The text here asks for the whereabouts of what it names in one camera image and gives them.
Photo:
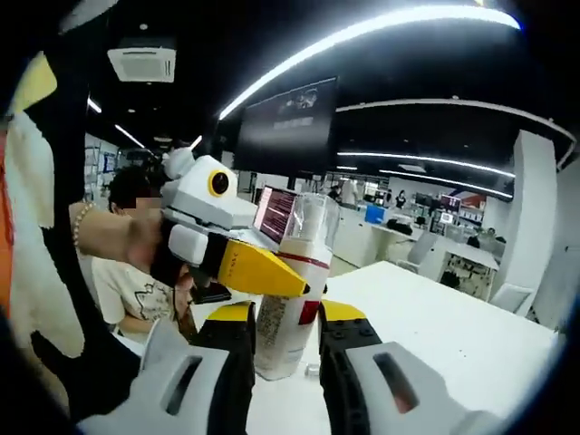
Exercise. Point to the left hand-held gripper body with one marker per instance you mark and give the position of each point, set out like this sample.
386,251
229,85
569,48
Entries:
195,199

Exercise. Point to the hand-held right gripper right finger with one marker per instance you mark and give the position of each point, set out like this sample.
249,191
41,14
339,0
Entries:
385,389

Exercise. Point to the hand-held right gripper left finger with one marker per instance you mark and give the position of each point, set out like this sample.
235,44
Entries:
190,389

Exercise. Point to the white red-square skincare pump bottle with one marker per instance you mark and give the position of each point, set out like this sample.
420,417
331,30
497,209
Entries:
276,335

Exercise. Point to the person's left hand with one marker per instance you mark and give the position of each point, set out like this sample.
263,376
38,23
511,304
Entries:
136,249

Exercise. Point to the black phone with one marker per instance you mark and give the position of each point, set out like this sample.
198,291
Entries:
210,293

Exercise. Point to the white laptop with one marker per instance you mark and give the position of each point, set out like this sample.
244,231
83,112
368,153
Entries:
274,215

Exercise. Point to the person's head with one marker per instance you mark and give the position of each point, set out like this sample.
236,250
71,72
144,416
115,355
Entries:
127,181

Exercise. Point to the small clear cap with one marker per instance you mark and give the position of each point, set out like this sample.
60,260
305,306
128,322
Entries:
312,369

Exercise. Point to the person's cream shirt torso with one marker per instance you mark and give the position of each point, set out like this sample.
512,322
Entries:
122,290

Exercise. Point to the large hanging black monitor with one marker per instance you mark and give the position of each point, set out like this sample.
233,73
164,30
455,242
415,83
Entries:
285,127

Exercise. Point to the blue monitor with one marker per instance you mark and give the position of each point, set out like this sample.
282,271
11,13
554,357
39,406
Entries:
375,214

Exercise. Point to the ceiling air conditioner unit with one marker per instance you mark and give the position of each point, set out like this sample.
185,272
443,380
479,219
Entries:
142,61

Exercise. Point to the ceiling light strip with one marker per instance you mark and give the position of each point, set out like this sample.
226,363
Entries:
362,31

